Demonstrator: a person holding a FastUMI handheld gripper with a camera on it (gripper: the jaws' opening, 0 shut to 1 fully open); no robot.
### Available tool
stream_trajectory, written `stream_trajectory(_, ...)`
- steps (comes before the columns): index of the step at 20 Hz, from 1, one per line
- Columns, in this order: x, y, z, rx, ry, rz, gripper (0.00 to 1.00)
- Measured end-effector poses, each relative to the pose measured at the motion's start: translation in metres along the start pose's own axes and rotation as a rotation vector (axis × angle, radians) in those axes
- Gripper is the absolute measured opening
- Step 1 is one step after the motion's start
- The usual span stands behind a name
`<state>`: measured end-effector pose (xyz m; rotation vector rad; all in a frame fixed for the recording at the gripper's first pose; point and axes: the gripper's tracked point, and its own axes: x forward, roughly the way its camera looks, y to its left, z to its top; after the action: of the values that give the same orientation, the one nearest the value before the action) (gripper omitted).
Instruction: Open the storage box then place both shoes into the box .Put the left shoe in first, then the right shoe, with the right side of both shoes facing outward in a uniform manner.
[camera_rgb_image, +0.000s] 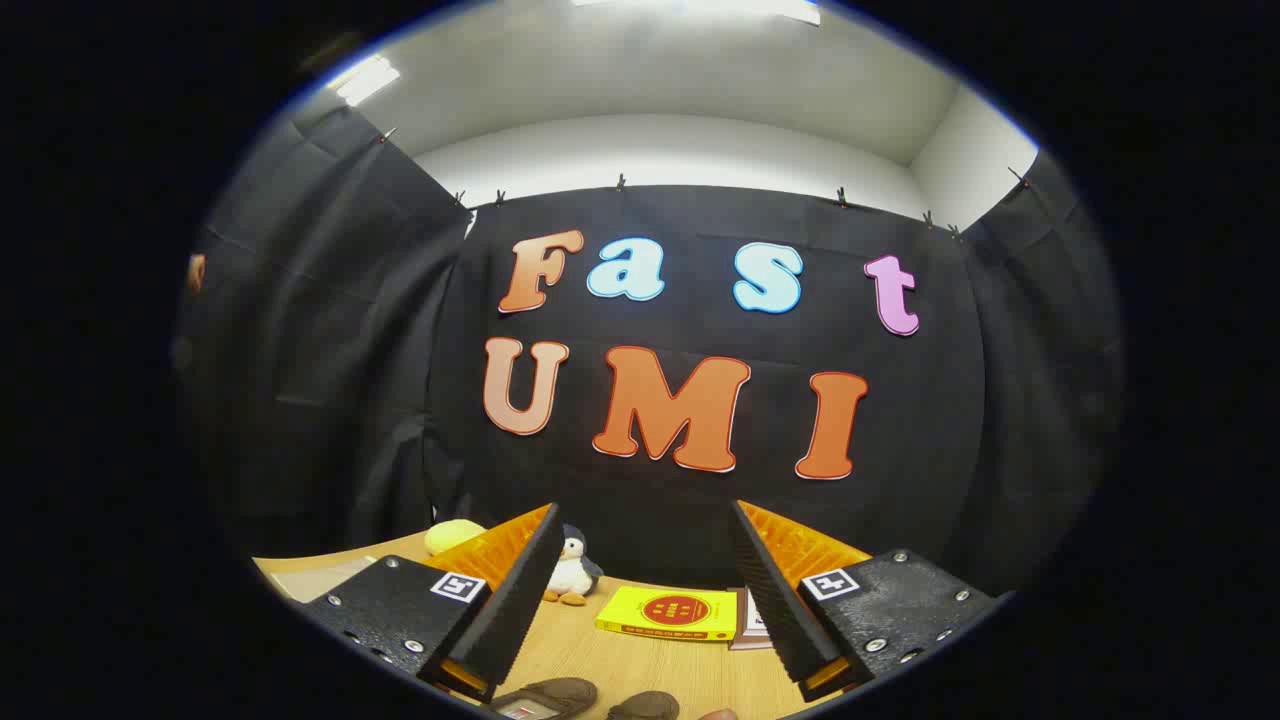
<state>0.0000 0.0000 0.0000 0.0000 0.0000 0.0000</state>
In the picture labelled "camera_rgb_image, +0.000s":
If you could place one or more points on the yellow book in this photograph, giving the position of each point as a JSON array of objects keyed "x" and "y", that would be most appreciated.
[{"x": 665, "y": 612}]

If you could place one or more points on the penguin plush toy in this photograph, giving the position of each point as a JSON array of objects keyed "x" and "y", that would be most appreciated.
[{"x": 571, "y": 575}]

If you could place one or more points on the brown fuzzy slipper shoe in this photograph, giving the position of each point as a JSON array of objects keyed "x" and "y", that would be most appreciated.
[
  {"x": 555, "y": 693},
  {"x": 645, "y": 706}
]

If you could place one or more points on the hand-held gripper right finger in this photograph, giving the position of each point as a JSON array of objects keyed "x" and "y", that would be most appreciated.
[{"x": 775, "y": 610}]

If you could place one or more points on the yellow plush bun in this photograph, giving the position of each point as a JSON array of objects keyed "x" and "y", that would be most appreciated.
[{"x": 452, "y": 536}]

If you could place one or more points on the black backdrop cloth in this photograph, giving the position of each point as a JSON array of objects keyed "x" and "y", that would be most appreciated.
[{"x": 690, "y": 500}]

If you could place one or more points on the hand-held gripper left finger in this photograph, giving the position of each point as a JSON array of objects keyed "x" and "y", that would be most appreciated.
[{"x": 520, "y": 610}]

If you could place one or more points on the ceiling light panel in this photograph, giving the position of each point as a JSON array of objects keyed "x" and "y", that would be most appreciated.
[
  {"x": 365, "y": 80},
  {"x": 700, "y": 8}
]

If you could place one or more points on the white illustrated book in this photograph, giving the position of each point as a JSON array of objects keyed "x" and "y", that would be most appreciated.
[{"x": 752, "y": 625}]

